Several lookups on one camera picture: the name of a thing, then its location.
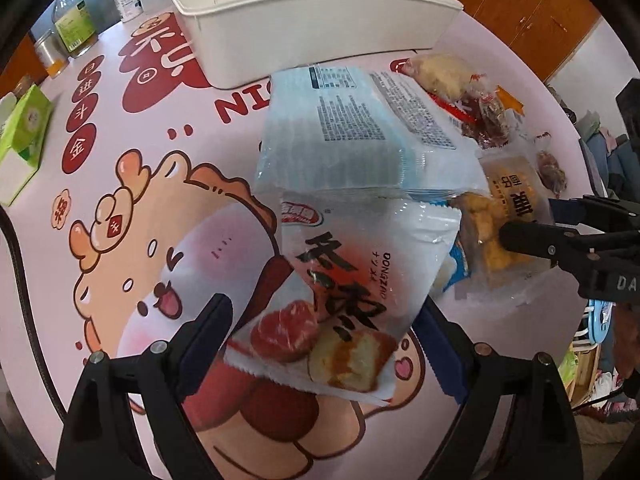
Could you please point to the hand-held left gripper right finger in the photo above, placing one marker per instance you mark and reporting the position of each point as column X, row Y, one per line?
column 441, row 346

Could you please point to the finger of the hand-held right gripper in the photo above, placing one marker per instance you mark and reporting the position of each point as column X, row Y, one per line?
column 565, row 210
column 530, row 240

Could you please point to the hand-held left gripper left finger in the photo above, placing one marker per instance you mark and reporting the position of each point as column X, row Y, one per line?
column 199, row 357

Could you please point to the clear fried puffs packet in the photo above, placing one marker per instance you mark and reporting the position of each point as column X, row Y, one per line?
column 487, row 240

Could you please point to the clear nut bar packet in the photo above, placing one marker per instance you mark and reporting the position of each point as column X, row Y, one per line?
column 495, row 115

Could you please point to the white fruit print snack packet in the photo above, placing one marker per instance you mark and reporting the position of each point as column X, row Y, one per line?
column 340, row 280

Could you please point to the clear yellow cake packet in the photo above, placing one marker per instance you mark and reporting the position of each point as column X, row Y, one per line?
column 445, row 75

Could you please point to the pale blue white snack packet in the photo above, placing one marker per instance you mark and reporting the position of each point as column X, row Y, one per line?
column 350, row 135

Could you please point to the white plastic storage bin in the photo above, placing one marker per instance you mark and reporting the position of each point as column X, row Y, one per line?
column 300, row 25

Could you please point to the person's right forearm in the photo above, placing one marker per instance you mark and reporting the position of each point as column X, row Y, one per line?
column 627, row 345

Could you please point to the dark red date packet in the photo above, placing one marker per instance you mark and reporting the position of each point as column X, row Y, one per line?
column 550, row 170

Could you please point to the tan labelled pastry packet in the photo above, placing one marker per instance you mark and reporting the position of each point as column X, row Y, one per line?
column 512, row 185

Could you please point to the pile of clothes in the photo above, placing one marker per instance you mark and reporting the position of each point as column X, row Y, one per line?
column 605, row 155

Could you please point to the small blue white packet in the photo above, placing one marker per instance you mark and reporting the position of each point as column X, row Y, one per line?
column 456, row 266

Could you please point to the cream red edged snack packet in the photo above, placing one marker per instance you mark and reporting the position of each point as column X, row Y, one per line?
column 457, row 110

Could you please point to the brown wooden cabinets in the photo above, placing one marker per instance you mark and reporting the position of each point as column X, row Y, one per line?
column 515, row 5

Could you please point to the pink printed table cover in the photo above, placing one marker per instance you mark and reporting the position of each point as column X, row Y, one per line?
column 150, row 125

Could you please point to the green tissue box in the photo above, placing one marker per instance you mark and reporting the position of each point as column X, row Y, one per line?
column 25, row 130

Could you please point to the small drinking glass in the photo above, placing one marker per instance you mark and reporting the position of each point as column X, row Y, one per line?
column 22, row 86

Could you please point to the glass jar with metal lid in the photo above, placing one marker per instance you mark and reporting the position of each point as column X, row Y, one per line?
column 50, row 52

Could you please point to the glass bottle with green label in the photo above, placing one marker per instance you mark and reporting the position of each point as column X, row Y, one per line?
column 75, row 22

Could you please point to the white pill bottle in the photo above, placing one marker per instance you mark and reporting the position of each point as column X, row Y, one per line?
column 127, row 2

